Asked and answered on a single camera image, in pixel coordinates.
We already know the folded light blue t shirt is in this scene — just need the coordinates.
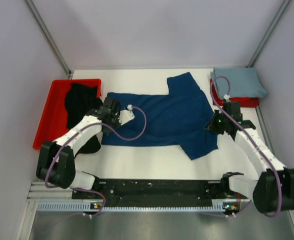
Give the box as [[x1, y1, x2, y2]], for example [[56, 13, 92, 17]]
[[210, 67, 267, 99]]

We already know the right aluminium frame post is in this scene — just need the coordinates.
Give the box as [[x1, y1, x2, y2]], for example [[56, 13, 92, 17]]
[[246, 0, 292, 68]]

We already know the dark blue t shirt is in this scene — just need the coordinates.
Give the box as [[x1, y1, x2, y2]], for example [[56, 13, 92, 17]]
[[102, 72, 218, 160]]

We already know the right side aluminium rail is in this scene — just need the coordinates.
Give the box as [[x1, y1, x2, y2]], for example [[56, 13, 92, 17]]
[[255, 105, 277, 169]]

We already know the folded red t shirt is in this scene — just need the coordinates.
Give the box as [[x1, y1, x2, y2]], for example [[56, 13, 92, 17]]
[[210, 86, 260, 108]]

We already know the red plastic tray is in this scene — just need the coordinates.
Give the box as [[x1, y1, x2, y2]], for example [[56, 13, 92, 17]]
[[32, 78, 101, 150]]

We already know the aluminium rail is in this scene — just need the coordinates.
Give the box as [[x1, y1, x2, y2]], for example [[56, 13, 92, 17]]
[[255, 105, 277, 169], [27, 181, 72, 200]]

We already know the aluminium frame post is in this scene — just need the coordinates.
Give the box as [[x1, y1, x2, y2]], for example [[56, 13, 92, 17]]
[[246, 0, 292, 68], [23, 0, 72, 77]]

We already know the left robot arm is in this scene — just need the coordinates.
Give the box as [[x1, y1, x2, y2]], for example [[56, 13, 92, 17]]
[[36, 97, 120, 198]]

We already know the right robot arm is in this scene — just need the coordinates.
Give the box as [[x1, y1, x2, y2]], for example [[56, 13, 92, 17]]
[[205, 100, 294, 217]]

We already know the aluminium front rail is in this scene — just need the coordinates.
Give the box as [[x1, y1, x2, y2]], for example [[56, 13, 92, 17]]
[[27, 181, 72, 200]]

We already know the light blue cable duct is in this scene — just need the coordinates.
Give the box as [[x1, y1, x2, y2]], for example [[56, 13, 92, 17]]
[[37, 201, 240, 212]]

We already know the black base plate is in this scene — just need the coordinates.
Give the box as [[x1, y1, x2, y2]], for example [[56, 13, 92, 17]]
[[71, 178, 250, 208]]

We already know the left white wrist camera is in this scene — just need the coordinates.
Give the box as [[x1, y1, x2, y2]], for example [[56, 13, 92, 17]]
[[118, 104, 135, 126]]

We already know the left aluminium frame post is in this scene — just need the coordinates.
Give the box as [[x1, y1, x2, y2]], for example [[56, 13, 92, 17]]
[[23, 0, 72, 77]]

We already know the black t shirt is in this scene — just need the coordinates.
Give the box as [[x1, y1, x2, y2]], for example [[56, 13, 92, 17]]
[[63, 83, 104, 155]]

